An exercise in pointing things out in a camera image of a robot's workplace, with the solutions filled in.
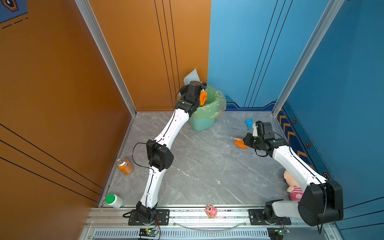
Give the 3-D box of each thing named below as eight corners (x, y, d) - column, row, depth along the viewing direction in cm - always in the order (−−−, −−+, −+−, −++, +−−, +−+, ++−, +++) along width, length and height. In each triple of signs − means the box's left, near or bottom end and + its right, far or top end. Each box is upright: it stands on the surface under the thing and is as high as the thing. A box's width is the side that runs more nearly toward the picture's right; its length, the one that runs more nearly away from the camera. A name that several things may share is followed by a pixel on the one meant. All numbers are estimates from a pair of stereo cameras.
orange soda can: (122, 175, 90) (114, 167, 81) (125, 166, 93) (117, 157, 84) (132, 175, 90) (125, 167, 81) (135, 166, 93) (128, 157, 84)
